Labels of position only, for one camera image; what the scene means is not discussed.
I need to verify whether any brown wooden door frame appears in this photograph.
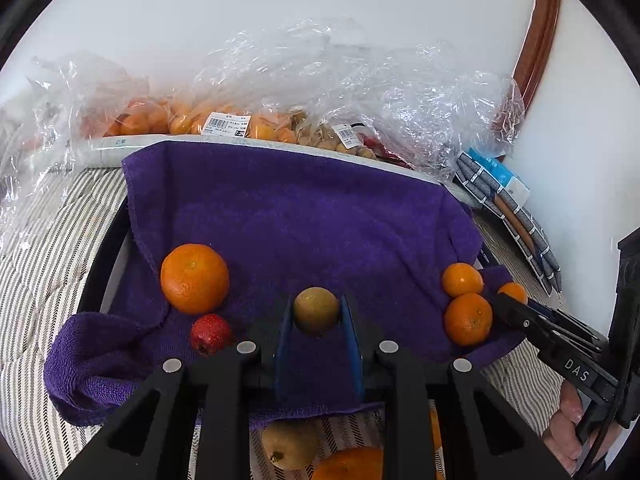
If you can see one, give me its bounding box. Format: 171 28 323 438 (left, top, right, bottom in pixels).
512 0 563 111

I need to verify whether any purple towel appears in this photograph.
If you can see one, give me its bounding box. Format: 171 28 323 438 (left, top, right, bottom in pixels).
44 141 526 428

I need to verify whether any person's right hand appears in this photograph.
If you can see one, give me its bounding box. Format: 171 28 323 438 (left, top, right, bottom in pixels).
544 382 601 473

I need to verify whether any small red apple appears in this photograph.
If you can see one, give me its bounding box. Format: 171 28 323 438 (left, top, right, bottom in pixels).
189 313 235 357

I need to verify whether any blue tissue pack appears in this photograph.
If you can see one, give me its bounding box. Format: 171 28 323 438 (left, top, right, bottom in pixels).
467 147 531 206

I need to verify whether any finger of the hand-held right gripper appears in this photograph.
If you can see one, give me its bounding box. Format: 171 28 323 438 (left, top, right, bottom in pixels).
526 301 610 349
492 292 609 374

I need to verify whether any small white box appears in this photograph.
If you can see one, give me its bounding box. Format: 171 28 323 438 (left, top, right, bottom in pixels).
502 175 531 207

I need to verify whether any clear plastic bag of longans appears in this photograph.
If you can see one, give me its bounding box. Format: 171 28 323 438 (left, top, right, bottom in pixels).
300 45 526 186

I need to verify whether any blue checked folded cloth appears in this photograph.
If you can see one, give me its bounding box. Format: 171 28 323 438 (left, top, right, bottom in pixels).
452 152 563 293

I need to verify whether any clear plastic bag of oranges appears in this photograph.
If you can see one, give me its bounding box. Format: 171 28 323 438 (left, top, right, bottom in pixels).
150 17 391 146

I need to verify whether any small mandarin orange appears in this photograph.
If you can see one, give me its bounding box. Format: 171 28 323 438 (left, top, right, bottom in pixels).
497 282 528 306
442 262 486 298
429 407 444 480
311 447 386 480
444 293 494 347

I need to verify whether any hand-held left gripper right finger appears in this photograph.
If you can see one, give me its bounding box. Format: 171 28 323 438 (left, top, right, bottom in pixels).
340 295 571 480

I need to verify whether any large orange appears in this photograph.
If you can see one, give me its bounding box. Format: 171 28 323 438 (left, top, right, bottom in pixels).
160 243 231 316

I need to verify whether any pile of bagged longans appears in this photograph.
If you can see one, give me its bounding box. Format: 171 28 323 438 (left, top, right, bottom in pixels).
292 112 381 161

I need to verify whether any small brown pear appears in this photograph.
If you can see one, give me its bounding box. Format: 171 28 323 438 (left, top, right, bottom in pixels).
293 287 341 337
261 419 321 471

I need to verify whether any crumpled clear plastic bag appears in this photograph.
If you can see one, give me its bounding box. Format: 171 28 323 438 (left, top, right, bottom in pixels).
0 50 151 241

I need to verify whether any pile of bagged oranges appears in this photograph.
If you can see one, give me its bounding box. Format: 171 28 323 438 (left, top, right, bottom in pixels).
107 100 301 143

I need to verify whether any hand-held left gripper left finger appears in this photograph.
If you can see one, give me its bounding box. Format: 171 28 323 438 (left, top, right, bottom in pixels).
57 295 297 480

